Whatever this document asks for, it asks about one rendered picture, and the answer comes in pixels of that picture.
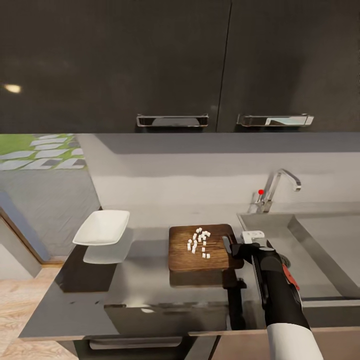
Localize cutting board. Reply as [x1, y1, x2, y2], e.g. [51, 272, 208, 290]
[168, 224, 245, 273]

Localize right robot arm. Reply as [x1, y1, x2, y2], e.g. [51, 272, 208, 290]
[230, 230, 324, 360]

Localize bowl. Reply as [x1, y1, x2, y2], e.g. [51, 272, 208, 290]
[72, 210, 130, 247]

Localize parer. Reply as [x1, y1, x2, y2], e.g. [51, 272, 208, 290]
[267, 240, 300, 291]

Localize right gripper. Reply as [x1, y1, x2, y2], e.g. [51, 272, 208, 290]
[230, 242, 260, 261]

